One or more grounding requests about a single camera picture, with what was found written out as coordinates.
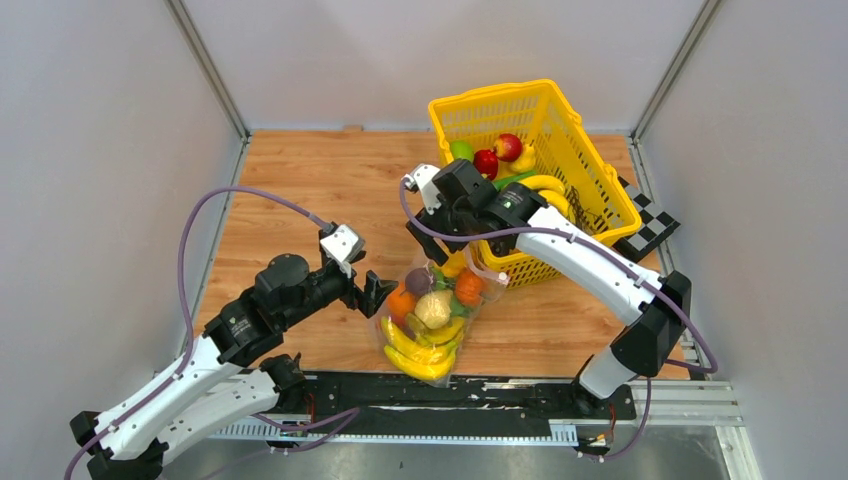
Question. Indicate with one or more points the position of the beige lemon fruit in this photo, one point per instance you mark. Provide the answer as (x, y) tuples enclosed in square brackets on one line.
[(434, 309)]

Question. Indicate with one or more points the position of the dark purple passion fruit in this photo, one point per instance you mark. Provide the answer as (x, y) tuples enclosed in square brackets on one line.
[(419, 281)]

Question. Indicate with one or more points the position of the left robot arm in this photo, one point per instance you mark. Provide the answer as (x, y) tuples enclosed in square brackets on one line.
[(227, 375)]

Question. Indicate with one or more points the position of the green apple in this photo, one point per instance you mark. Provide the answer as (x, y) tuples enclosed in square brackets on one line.
[(461, 150)]

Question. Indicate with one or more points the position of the green cucumber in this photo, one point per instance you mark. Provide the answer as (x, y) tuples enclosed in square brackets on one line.
[(503, 182)]

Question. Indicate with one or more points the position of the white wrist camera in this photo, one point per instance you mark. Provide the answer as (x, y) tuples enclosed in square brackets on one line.
[(421, 180), (342, 244)]

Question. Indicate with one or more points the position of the clear zip top bag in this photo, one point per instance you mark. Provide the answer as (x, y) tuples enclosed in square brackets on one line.
[(496, 284)]

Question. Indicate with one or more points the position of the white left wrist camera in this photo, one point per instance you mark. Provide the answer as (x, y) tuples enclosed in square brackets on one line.
[(342, 244)]

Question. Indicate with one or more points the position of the red apple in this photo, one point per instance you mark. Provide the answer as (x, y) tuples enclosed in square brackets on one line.
[(487, 163), (508, 147)]

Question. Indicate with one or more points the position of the yellow pear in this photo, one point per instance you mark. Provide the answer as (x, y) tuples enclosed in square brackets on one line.
[(525, 162)]

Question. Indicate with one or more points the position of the orange fruit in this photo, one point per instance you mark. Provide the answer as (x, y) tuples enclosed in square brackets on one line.
[(400, 303)]

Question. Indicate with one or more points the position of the small orange pumpkin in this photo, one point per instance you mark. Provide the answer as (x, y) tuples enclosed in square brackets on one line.
[(468, 288)]

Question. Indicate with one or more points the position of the yellow plastic basket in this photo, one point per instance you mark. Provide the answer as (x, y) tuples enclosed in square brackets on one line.
[(540, 115)]

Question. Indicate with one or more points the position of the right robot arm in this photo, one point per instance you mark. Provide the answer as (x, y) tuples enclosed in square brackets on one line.
[(653, 308)]

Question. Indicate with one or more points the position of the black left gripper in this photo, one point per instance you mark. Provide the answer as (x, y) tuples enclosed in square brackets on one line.
[(370, 299)]

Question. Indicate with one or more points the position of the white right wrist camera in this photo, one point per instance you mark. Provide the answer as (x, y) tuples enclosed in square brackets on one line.
[(421, 180)]

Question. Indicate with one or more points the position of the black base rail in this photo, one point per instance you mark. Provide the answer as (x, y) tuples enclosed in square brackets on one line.
[(483, 406)]

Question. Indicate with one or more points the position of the yellow bell pepper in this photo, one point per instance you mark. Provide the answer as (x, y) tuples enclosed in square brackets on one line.
[(455, 265)]

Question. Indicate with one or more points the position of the single yellow banana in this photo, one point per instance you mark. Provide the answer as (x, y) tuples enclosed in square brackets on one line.
[(544, 182), (559, 202)]

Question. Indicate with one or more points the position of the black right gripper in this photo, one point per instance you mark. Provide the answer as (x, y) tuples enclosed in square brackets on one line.
[(434, 220)]

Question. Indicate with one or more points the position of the yellow banana bunch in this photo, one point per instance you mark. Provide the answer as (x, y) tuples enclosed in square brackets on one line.
[(427, 354)]

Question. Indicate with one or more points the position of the checkerboard calibration board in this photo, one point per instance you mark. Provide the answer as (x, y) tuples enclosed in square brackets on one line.
[(657, 226)]

